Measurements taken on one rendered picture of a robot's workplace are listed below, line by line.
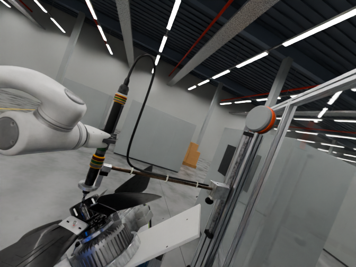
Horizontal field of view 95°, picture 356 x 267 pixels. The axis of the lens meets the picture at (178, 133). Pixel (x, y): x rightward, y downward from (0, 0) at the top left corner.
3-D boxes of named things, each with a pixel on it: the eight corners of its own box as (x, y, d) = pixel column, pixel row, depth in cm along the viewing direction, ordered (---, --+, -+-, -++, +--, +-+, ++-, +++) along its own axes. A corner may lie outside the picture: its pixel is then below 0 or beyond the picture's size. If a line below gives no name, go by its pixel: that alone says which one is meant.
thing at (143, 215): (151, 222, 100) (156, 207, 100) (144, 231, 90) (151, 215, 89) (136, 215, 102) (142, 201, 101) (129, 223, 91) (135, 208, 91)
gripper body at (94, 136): (52, 140, 46) (82, 140, 57) (82, 154, 44) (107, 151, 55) (61, 115, 45) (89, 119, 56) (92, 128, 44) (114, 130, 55)
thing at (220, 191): (219, 195, 94) (224, 181, 94) (227, 202, 88) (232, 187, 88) (205, 193, 90) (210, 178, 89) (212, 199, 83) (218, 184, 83)
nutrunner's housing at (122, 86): (91, 190, 64) (132, 81, 63) (90, 196, 61) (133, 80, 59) (80, 189, 63) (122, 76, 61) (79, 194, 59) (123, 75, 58)
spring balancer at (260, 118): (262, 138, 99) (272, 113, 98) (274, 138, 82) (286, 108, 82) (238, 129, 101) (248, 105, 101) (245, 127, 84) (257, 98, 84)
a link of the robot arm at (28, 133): (67, 109, 43) (45, 135, 43) (7, 97, 30) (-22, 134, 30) (88, 131, 42) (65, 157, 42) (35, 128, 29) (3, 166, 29)
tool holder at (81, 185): (103, 185, 67) (111, 162, 67) (103, 193, 61) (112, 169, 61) (79, 180, 63) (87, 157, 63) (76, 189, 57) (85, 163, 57)
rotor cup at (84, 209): (93, 224, 79) (82, 200, 80) (117, 212, 77) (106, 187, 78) (69, 244, 65) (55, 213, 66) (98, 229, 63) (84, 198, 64)
